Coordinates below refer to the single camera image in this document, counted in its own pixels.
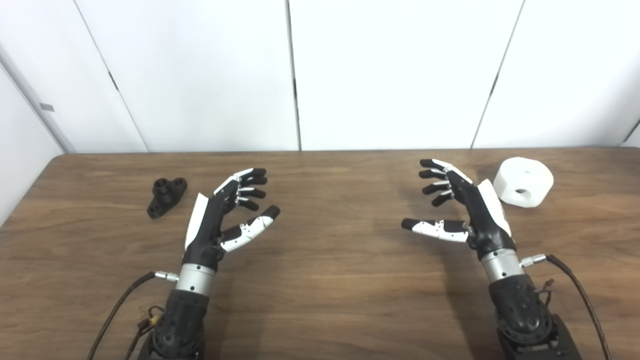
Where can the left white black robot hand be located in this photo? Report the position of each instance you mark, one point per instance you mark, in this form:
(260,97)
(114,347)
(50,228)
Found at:
(202,227)

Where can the round white piece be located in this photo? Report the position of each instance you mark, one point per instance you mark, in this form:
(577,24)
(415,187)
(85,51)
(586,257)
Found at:
(525,177)

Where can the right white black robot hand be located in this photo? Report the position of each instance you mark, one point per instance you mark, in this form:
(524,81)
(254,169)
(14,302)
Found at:
(482,220)

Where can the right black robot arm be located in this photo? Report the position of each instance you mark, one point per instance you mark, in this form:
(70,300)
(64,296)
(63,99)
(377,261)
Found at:
(522,312)

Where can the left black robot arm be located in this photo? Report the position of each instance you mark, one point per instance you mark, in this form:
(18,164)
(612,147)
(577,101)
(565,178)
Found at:
(180,322)

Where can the black flanged holder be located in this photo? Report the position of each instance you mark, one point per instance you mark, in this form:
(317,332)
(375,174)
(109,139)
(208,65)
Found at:
(165,197)

